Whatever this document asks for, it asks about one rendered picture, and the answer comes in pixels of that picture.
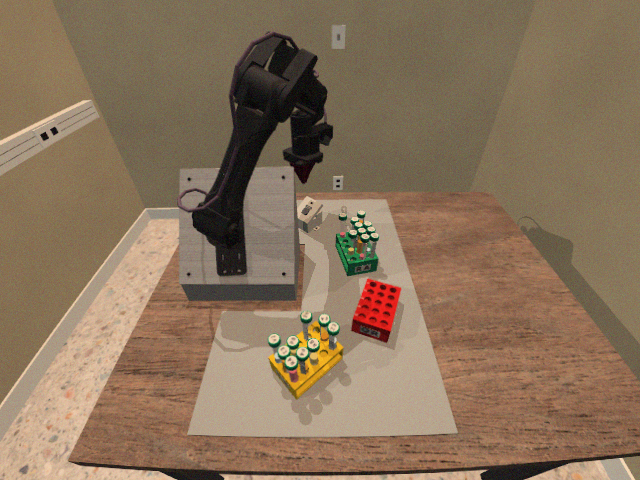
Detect yellow test tube rack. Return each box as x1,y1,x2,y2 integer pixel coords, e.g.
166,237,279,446
268,321,343,400

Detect beige bench mat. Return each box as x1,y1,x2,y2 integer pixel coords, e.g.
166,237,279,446
187,199,458,438

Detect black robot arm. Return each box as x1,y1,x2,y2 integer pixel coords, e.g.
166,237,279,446
192,37,333,276

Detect green test tube rack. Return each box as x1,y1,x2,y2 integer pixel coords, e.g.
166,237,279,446
336,232,379,276

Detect red test tube rack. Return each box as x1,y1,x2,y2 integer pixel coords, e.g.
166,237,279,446
351,279,401,343

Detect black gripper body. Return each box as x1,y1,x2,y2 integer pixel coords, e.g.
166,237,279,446
283,133,323,167

